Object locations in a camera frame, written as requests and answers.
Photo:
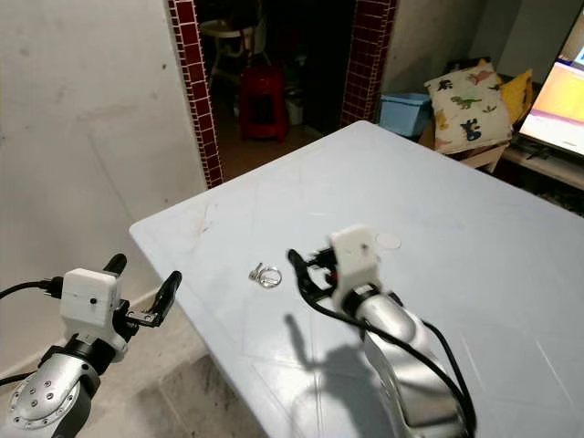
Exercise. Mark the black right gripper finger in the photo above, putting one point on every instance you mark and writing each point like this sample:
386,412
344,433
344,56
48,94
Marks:
299,266

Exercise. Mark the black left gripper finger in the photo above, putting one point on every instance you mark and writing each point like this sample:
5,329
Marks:
171,290
116,264

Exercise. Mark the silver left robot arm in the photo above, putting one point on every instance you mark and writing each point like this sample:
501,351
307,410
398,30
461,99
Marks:
46,406

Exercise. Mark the pale blue plastic table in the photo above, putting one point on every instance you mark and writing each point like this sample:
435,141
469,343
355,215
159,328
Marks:
420,182

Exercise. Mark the red plastic stool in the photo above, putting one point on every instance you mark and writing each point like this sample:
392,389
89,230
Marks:
263,100

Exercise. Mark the light blue plastic bin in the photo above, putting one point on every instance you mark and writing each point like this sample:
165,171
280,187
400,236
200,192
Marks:
403,114

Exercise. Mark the red mosaic tile door jamb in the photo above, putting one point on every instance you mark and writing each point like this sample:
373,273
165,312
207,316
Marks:
192,91
370,55

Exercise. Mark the dinosaur print pillow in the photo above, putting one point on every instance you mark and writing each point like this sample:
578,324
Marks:
470,105

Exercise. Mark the cream plastic chair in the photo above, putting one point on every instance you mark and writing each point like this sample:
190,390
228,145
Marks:
224,36

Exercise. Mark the brown wooden stand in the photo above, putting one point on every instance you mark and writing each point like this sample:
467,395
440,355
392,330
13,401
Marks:
547,169

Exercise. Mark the yellow pillow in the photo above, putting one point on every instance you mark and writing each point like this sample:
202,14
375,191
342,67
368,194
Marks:
517,96

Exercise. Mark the lit flat screen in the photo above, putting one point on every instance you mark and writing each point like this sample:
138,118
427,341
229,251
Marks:
557,109

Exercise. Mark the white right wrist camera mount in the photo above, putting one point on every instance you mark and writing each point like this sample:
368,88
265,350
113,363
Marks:
356,255

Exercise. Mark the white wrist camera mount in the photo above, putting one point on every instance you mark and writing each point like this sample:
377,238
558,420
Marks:
89,297
356,255

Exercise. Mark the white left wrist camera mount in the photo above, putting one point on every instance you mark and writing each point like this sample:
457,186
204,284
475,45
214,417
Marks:
89,297

